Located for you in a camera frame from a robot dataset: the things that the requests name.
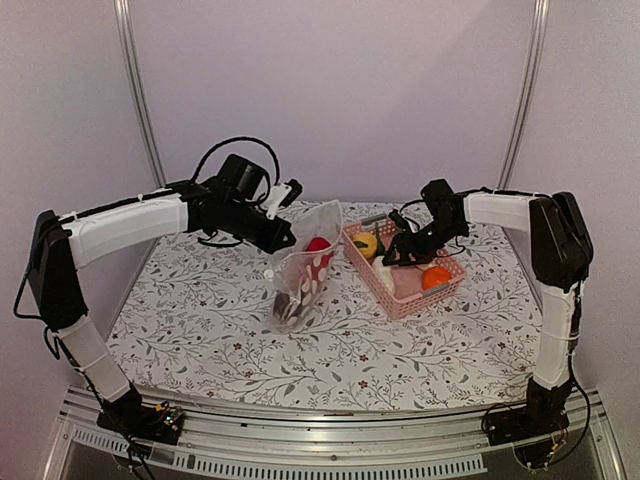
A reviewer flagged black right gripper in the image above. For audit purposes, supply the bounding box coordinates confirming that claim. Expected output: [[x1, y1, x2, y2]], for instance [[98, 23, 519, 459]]
[[382, 217, 465, 266]]

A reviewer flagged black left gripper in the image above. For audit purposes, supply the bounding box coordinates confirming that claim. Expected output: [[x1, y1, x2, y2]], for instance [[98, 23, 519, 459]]
[[223, 199, 297, 255]]

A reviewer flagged red toy tomato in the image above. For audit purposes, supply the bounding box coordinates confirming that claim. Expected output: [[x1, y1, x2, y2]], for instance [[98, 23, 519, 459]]
[[305, 237, 331, 252]]

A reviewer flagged clear zip top bag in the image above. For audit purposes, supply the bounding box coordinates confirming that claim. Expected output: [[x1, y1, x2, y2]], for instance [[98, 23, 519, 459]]
[[265, 200, 343, 332]]

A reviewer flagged red toy strawberry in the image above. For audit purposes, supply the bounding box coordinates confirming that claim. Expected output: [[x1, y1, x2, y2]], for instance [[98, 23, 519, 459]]
[[305, 251, 334, 285]]

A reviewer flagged dark red toy fruit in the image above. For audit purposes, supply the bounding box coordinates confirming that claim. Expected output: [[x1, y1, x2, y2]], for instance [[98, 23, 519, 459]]
[[272, 292, 303, 325]]

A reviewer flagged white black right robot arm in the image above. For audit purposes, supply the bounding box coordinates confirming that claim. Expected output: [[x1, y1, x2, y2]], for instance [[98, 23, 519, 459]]
[[383, 179, 594, 436]]

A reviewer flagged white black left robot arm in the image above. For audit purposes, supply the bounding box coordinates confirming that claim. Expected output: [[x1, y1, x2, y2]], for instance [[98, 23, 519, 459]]
[[24, 154, 302, 434]]

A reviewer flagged yellow toy fruit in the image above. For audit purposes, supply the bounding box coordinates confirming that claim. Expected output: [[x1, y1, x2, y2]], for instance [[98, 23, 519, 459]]
[[351, 231, 378, 260]]

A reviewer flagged pink plastic basket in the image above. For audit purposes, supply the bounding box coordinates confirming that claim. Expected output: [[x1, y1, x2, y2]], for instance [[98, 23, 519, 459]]
[[343, 215, 466, 320]]

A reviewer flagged orange toy fruit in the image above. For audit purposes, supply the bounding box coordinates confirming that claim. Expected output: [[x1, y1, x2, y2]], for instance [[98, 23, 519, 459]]
[[421, 266, 452, 291]]

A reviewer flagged floral patterned table mat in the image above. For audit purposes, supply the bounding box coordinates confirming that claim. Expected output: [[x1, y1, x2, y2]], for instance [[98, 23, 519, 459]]
[[107, 224, 549, 411]]

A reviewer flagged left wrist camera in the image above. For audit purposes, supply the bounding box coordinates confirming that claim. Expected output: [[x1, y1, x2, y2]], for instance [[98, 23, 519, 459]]
[[261, 179, 303, 220]]

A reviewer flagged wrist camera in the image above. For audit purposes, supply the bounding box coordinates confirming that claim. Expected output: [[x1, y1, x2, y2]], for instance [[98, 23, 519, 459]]
[[261, 179, 303, 220], [388, 209, 414, 233]]

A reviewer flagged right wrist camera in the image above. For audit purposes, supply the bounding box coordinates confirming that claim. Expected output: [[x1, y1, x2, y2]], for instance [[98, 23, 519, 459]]
[[388, 209, 414, 233]]

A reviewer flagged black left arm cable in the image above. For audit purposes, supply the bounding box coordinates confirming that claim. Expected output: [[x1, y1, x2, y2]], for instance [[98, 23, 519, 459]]
[[192, 135, 281, 186]]

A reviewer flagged aluminium front rail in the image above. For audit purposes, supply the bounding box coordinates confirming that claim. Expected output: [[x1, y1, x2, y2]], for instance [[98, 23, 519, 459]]
[[43, 387, 627, 479]]

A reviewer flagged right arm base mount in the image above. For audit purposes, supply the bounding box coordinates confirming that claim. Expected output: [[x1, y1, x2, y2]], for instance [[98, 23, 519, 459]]
[[481, 402, 569, 446]]

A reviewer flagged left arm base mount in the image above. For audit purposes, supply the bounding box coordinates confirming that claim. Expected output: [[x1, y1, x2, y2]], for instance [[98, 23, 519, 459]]
[[97, 395, 185, 446]]

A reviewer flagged left aluminium frame post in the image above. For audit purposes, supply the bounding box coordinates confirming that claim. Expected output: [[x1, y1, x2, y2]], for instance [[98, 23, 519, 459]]
[[113, 0, 167, 188]]

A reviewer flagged aluminium frame post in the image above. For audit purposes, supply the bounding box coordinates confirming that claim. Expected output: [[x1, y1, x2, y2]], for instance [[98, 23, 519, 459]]
[[113, 0, 167, 188], [497, 0, 550, 190]]

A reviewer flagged right aluminium frame post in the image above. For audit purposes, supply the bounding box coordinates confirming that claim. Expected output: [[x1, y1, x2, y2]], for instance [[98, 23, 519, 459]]
[[497, 0, 550, 190]]

